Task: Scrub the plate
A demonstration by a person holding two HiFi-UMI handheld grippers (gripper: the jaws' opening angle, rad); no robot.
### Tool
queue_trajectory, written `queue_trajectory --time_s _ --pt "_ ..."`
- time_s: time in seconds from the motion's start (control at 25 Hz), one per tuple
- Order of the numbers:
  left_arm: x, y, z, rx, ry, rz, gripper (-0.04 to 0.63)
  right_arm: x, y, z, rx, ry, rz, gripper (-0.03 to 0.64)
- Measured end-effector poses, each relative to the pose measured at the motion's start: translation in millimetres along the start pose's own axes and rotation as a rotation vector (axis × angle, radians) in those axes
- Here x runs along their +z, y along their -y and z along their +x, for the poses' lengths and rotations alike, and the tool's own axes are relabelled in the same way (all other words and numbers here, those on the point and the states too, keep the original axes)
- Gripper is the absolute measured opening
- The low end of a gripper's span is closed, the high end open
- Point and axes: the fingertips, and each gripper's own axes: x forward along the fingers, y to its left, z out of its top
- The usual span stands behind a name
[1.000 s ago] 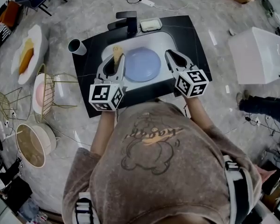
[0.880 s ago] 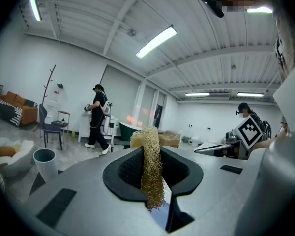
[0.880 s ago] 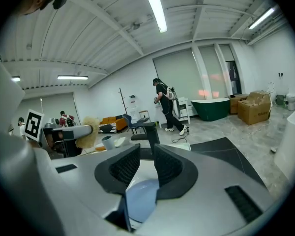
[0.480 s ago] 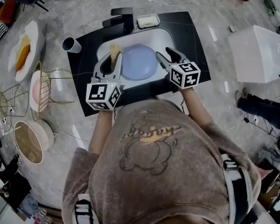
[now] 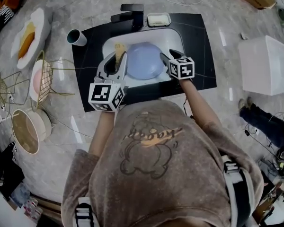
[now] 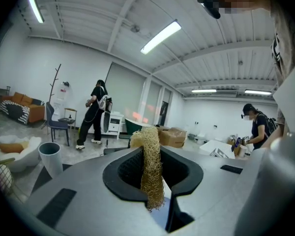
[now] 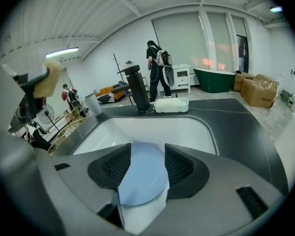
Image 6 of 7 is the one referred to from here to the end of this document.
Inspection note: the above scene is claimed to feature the brown cardboard box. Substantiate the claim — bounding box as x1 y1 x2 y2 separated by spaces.
157 126 188 148

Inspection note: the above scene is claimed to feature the grey cylindrical bin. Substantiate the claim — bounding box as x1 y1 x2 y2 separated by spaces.
38 142 64 179

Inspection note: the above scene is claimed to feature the white lounge chair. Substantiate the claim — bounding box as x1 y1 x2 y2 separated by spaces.
0 134 42 173

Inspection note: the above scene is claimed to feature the small gold-framed side table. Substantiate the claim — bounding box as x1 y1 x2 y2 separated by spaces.
58 108 78 134

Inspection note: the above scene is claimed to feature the orange sofa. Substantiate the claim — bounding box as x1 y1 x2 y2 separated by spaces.
0 91 46 124

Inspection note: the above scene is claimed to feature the white air conditioner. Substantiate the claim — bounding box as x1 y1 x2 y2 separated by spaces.
210 90 237 98

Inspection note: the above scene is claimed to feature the blue chair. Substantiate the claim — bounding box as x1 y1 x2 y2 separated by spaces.
45 101 71 147

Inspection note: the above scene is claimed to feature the black white striped blanket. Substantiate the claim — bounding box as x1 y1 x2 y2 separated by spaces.
0 99 31 125

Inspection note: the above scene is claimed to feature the black head-worn camera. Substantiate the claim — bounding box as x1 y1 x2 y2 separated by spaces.
197 0 221 20

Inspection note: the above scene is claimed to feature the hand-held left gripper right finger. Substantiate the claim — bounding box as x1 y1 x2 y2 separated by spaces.
160 145 253 236

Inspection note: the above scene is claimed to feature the white water dispenser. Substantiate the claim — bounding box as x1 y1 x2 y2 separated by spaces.
53 81 71 122

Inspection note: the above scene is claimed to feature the person's beige shirt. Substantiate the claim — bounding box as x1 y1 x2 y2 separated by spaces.
260 0 295 139

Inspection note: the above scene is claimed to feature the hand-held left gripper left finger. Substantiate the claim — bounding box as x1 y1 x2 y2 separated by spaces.
27 146 168 236

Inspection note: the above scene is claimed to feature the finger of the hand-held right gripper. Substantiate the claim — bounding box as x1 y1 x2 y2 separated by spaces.
235 131 295 236

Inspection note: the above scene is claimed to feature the tan loofah scrubber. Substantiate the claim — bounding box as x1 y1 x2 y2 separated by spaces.
129 125 166 212

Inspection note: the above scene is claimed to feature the white nightstand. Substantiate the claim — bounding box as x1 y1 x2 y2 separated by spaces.
105 112 125 140

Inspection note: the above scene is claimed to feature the grey roller blind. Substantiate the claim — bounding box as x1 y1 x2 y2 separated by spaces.
145 81 162 124
104 62 147 120

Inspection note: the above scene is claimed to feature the orange cushion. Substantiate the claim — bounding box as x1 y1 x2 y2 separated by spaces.
0 141 30 154

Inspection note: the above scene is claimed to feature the dark green bathtub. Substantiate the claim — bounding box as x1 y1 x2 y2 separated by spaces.
124 118 155 136

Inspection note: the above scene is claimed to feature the brown branch coat rack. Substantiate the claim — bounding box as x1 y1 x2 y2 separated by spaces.
40 63 62 130

